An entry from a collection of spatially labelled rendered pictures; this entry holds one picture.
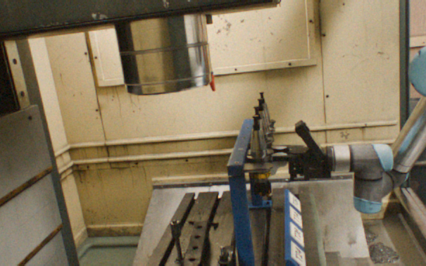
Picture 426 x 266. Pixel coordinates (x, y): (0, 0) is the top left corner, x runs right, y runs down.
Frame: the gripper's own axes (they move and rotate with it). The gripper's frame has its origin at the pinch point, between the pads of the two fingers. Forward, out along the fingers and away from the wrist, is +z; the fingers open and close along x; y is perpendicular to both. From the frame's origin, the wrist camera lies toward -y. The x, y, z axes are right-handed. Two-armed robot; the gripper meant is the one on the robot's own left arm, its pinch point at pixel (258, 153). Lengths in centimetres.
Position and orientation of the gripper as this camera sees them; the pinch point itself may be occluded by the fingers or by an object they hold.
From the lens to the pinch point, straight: 118.2
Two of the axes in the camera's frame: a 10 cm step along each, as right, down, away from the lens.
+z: -9.8, 0.3, 1.7
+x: 1.6, -2.8, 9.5
